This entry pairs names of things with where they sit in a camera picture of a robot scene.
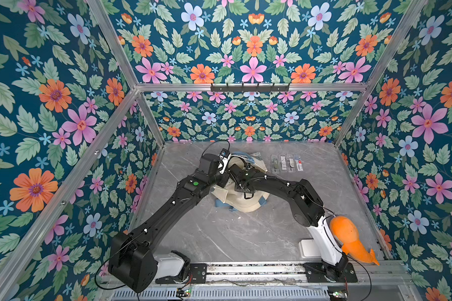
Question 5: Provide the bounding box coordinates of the cream floral canvas tote bag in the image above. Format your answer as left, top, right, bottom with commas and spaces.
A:
211, 151, 270, 213

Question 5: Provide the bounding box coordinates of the clear green compass set case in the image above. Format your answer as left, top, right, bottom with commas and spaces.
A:
270, 154, 281, 174

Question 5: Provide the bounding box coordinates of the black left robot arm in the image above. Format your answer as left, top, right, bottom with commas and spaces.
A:
108, 149, 231, 293

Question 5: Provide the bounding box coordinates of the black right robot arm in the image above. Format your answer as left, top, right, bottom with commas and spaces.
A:
229, 165, 349, 282

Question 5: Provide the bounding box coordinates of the white rectangular box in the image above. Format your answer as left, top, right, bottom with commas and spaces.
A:
299, 238, 321, 258

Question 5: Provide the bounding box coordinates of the orange carrot plush toy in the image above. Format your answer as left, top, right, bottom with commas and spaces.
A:
330, 216, 380, 266

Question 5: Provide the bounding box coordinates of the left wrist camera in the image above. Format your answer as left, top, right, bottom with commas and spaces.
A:
218, 149, 231, 174

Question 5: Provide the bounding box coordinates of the black hook rail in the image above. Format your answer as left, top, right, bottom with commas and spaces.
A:
210, 83, 290, 94

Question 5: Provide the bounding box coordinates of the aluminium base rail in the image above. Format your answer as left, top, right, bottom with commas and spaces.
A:
95, 260, 422, 300

